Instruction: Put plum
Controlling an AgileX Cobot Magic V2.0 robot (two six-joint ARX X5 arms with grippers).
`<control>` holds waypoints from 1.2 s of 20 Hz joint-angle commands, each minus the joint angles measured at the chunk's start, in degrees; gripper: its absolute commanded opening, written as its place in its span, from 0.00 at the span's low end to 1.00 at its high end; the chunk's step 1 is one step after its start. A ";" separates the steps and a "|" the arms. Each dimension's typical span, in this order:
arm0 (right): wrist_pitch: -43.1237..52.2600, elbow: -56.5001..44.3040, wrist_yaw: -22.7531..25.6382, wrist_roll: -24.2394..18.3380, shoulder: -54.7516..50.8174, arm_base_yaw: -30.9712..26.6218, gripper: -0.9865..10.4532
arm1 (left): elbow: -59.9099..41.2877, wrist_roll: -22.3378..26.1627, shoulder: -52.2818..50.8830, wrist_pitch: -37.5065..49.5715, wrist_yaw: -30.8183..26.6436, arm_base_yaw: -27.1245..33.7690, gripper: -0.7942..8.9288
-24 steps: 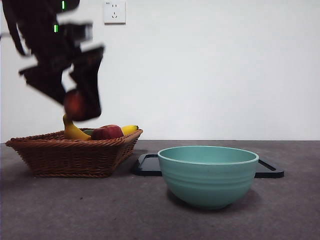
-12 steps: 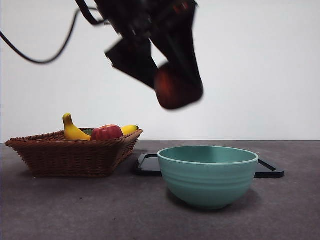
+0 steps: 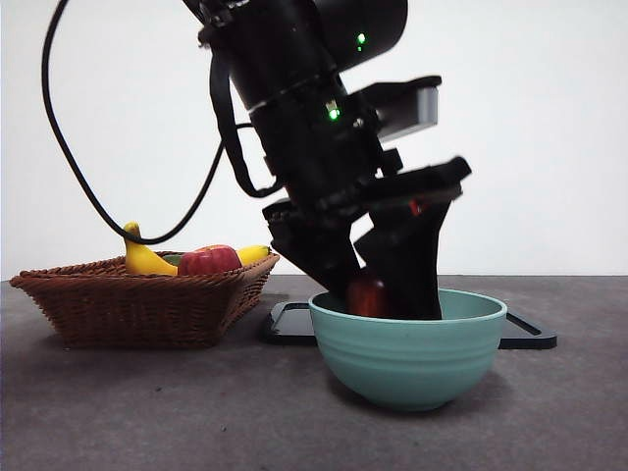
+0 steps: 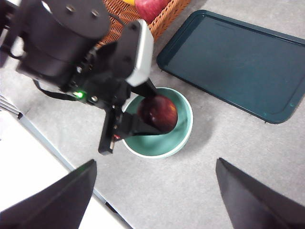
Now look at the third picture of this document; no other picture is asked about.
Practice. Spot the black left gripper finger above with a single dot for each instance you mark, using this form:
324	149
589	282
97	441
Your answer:
412	265
319	255

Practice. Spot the dark red plum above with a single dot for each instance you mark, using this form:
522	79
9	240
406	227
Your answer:
365	297

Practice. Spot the teal ribbed bowl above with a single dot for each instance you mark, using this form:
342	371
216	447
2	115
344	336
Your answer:
407	363

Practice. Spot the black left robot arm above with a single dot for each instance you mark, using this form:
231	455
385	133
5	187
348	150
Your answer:
294	98

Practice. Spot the dark rectangular tray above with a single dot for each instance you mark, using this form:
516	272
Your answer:
287	326

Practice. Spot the red apple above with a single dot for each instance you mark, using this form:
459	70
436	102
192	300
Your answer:
208	262

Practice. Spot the green avocado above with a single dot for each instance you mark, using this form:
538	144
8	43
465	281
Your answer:
172	258

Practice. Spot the yellow banana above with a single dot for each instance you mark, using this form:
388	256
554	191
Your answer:
140	260

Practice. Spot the brown wicker basket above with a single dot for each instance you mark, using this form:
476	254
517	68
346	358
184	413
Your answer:
137	314

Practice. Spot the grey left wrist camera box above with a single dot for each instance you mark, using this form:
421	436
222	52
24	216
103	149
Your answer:
424	105

